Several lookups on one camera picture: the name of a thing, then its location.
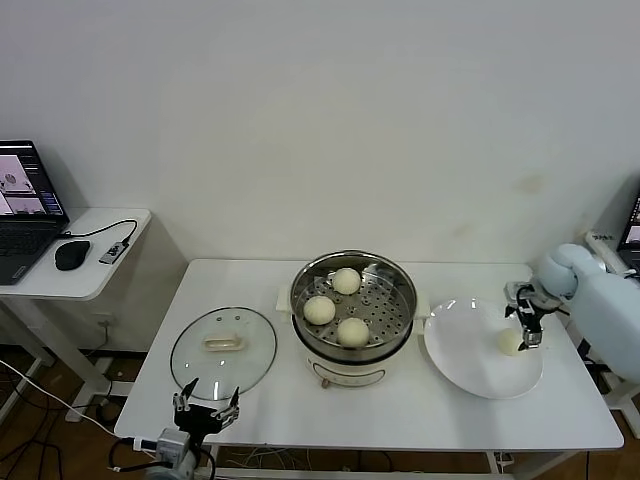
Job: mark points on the white round plate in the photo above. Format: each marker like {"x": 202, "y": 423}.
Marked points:
{"x": 460, "y": 350}

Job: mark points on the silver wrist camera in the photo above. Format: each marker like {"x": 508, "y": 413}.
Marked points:
{"x": 174, "y": 444}
{"x": 512, "y": 291}

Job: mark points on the white wall socket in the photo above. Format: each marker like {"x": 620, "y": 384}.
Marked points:
{"x": 103, "y": 319}

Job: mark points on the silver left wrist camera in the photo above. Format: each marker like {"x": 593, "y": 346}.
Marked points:
{"x": 174, "y": 444}

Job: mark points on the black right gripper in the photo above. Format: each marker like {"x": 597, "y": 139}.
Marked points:
{"x": 529, "y": 310}

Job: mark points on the white main table frame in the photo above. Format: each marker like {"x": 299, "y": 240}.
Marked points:
{"x": 492, "y": 462}

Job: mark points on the white side table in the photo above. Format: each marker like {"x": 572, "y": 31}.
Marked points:
{"x": 100, "y": 280}

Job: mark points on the glass pot lid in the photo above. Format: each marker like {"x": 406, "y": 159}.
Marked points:
{"x": 250, "y": 350}

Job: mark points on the dark laptop with lit screen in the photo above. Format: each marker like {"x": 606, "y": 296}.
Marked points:
{"x": 632, "y": 225}

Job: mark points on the black computer mouse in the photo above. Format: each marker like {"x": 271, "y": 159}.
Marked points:
{"x": 72, "y": 255}

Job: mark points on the white steamed baozi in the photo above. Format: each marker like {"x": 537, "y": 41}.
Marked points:
{"x": 509, "y": 344}
{"x": 346, "y": 281}
{"x": 353, "y": 332}
{"x": 319, "y": 310}

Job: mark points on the black open laptop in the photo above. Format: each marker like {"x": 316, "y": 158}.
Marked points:
{"x": 20, "y": 240}

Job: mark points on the black power adapter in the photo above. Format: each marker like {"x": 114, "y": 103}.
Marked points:
{"x": 584, "y": 347}

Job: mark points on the grey usb hub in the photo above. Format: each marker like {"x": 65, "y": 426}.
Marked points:
{"x": 112, "y": 253}

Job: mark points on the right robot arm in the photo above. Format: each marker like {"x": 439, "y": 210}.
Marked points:
{"x": 600, "y": 310}

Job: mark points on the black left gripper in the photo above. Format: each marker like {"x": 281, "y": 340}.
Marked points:
{"x": 197, "y": 422}

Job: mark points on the steel steamer basket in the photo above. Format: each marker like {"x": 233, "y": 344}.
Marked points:
{"x": 385, "y": 310}

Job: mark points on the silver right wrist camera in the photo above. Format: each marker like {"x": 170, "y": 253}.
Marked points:
{"x": 512, "y": 291}

